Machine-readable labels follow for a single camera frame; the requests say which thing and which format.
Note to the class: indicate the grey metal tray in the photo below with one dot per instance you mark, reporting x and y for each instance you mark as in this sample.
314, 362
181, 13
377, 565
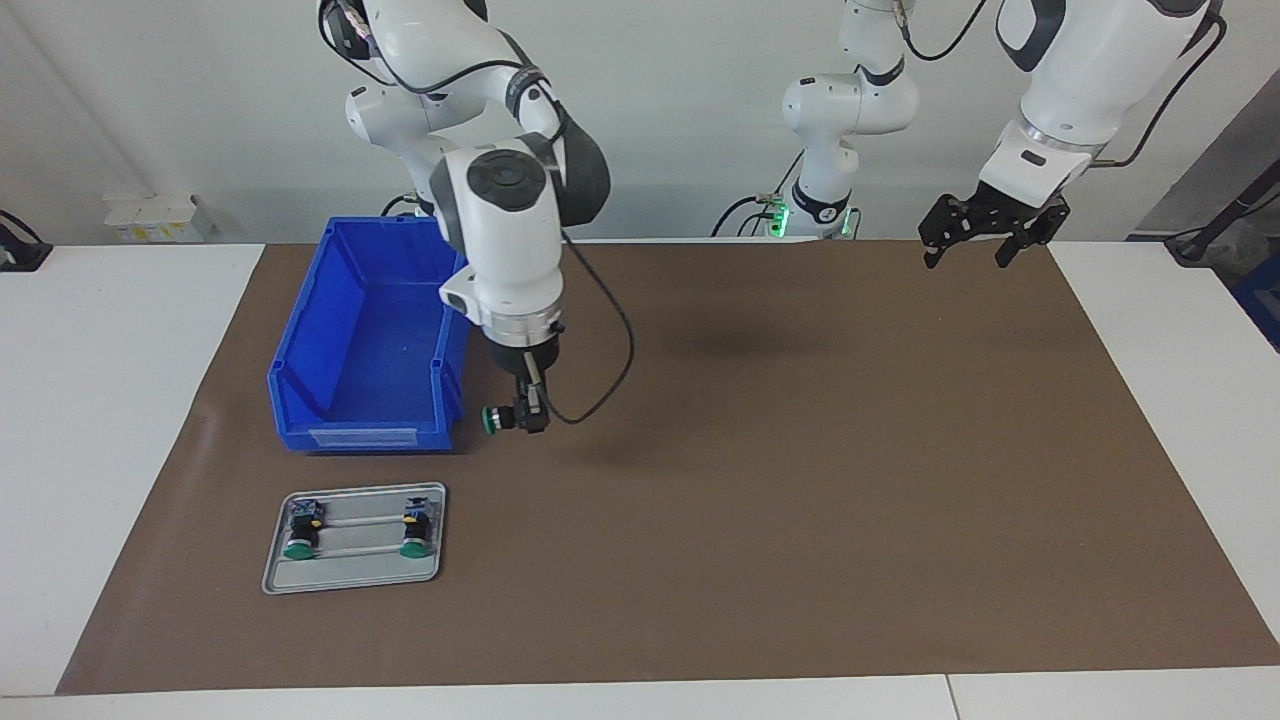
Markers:
350, 575

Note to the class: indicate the green push button switch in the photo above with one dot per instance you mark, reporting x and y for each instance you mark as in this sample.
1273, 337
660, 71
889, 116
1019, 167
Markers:
301, 530
416, 528
492, 418

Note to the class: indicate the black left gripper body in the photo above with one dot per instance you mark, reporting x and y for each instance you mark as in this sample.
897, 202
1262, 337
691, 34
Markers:
1012, 218

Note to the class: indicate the black clamp mount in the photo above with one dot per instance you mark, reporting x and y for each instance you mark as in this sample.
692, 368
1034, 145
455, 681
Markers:
20, 255

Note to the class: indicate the brown table mat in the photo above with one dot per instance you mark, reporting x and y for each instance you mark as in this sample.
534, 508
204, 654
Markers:
750, 520

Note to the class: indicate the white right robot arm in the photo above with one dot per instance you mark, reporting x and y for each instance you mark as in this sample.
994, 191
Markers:
510, 250

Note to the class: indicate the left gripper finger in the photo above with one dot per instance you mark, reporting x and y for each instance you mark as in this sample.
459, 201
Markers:
950, 220
1045, 230

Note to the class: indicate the blue crate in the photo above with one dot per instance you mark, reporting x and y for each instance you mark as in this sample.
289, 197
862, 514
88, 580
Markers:
1262, 300

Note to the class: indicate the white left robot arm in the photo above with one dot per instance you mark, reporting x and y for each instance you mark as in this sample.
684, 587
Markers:
1070, 70

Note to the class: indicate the black tripod stand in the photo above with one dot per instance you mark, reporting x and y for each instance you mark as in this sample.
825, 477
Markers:
1215, 225

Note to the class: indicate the blue plastic storage bin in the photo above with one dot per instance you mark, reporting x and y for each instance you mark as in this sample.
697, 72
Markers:
370, 340

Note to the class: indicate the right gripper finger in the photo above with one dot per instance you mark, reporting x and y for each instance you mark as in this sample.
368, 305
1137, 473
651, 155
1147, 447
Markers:
537, 410
518, 405

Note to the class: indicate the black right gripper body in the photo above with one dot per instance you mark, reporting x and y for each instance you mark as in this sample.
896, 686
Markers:
525, 358

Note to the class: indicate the white cardboard box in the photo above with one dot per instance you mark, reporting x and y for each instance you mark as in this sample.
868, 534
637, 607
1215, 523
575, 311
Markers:
155, 218

